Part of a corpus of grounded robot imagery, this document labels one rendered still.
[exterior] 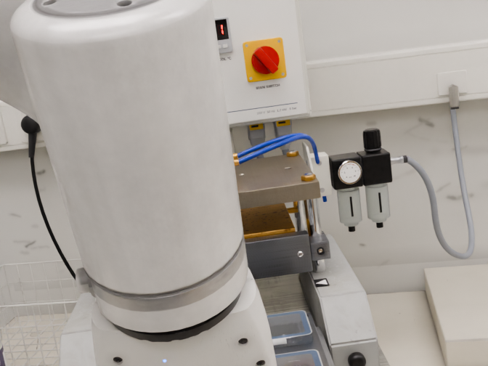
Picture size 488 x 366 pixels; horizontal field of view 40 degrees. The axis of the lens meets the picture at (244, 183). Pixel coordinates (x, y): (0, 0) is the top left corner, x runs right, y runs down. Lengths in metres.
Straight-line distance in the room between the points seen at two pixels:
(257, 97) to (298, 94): 0.06
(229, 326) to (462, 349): 0.75
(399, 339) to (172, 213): 0.91
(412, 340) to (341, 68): 0.48
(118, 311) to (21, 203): 1.15
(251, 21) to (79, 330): 0.47
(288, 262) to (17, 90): 0.46
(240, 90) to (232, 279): 0.63
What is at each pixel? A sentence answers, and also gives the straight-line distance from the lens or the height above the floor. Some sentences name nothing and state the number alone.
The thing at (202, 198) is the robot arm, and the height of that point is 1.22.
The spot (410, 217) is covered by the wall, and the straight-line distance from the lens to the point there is 1.33.
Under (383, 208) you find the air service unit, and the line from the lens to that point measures 1.00.
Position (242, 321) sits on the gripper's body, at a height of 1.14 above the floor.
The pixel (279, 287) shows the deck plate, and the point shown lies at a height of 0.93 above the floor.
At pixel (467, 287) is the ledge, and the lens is 1.26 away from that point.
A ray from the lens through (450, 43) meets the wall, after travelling 1.28.
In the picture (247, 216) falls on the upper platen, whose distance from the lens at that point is 0.84.
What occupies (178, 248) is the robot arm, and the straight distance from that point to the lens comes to 0.30.
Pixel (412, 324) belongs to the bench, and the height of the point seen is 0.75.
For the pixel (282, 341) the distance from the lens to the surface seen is 0.64.
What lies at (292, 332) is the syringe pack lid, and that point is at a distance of 0.65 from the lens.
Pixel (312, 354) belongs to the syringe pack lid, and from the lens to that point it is 0.61.
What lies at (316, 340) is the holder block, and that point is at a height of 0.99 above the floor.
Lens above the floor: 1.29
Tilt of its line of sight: 13 degrees down
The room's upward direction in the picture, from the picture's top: 8 degrees counter-clockwise
